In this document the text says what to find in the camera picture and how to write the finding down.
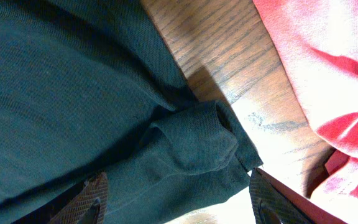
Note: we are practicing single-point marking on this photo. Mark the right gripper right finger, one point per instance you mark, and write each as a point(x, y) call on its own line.
point(274, 202)

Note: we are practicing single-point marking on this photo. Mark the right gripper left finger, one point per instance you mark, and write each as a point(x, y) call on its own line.
point(85, 202)

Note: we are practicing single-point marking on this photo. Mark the red t-shirt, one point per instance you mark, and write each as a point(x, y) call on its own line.
point(317, 41)

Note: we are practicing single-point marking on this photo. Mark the black polo shirt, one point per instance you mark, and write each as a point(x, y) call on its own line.
point(89, 87)

